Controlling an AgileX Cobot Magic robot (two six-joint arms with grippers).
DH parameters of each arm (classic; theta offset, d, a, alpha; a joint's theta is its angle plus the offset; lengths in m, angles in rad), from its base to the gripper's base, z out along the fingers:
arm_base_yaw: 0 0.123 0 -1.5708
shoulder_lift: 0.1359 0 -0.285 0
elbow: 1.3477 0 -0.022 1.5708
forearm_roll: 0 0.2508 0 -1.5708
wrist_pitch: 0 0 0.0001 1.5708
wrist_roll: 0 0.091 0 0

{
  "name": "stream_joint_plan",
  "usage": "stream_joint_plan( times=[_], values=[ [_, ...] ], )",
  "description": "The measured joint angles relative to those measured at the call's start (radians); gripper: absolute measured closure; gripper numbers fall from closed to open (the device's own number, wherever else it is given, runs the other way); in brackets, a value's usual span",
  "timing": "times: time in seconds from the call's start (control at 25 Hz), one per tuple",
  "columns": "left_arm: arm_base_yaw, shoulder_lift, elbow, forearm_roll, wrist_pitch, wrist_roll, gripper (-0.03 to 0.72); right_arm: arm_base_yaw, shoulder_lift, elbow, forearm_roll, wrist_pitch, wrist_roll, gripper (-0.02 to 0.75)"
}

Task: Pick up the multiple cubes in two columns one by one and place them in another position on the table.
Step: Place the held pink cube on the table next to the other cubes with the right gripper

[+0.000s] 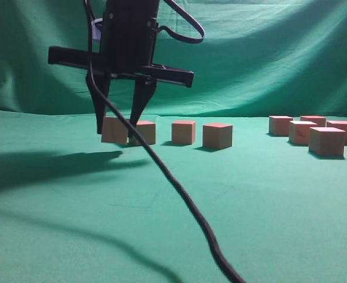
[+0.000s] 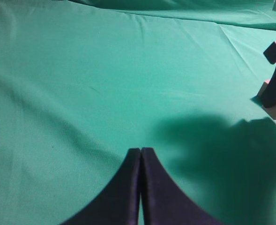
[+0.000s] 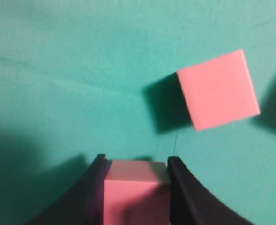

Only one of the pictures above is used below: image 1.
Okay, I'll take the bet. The black cable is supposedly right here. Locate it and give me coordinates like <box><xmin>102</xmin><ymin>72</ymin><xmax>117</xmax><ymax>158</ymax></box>
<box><xmin>83</xmin><ymin>0</ymin><xmax>247</xmax><ymax>283</ymax></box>

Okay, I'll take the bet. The white-topped marked wooden cube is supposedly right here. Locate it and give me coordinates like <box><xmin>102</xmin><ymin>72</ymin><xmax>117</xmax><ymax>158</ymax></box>
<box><xmin>289</xmin><ymin>121</ymin><xmax>317</xmax><ymax>146</ymax></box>

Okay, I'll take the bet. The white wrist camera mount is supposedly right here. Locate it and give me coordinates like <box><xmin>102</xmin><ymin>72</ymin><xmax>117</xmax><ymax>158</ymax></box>
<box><xmin>91</xmin><ymin>18</ymin><xmax>103</xmax><ymax>41</ymax></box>

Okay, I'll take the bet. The left-column wooden cube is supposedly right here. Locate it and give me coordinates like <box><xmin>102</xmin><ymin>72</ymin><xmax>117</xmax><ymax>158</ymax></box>
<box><xmin>309</xmin><ymin>127</ymin><xmax>346</xmax><ymax>157</ymax></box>
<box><xmin>136</xmin><ymin>121</ymin><xmax>156</xmax><ymax>145</ymax></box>
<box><xmin>171</xmin><ymin>120</ymin><xmax>196</xmax><ymax>145</ymax></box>
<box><xmin>268</xmin><ymin>116</ymin><xmax>293</xmax><ymax>137</ymax></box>

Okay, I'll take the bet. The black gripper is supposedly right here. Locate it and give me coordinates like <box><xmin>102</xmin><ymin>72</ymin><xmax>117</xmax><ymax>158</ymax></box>
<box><xmin>48</xmin><ymin>1</ymin><xmax>194</xmax><ymax>134</ymax></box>

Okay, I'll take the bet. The green cloth backdrop and cover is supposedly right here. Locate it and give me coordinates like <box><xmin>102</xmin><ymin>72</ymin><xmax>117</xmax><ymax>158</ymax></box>
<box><xmin>0</xmin><ymin>1</ymin><xmax>347</xmax><ymax>282</ymax></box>

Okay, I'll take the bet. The right-column wooden cube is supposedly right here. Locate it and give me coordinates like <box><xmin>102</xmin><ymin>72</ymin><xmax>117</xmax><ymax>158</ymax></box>
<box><xmin>300</xmin><ymin>116</ymin><xmax>326</xmax><ymax>127</ymax></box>
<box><xmin>326</xmin><ymin>120</ymin><xmax>347</xmax><ymax>145</ymax></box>

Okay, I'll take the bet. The far right-column wooden cube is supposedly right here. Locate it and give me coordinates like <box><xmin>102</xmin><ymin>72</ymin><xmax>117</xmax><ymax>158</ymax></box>
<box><xmin>300</xmin><ymin>116</ymin><xmax>326</xmax><ymax>127</ymax></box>

